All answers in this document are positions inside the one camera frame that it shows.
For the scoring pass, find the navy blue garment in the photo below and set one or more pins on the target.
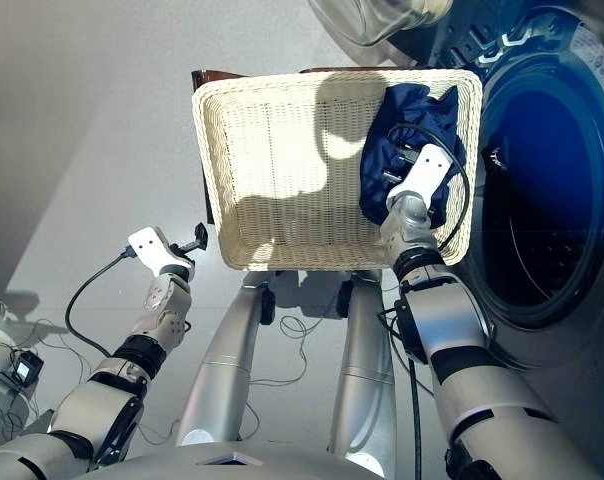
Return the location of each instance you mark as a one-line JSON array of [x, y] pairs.
[[382, 130]]

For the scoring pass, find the pale woven basket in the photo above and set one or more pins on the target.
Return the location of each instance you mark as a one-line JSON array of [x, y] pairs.
[[282, 150]]

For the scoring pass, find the round washing machine door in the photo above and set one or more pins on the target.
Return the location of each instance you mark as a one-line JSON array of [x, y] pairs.
[[362, 20]]

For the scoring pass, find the grey washing machine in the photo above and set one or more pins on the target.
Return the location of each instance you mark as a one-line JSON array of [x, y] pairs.
[[582, 400]]

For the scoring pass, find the silver robot leg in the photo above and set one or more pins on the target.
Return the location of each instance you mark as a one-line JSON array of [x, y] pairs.
[[362, 360], [222, 360]]

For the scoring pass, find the small black screen device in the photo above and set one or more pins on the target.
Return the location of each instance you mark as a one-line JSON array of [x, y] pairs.
[[29, 367]]

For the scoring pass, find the white washer warning label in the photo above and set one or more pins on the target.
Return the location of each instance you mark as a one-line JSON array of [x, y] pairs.
[[597, 55]]

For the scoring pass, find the silver robot body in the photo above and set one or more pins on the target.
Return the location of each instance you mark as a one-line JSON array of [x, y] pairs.
[[282, 465]]

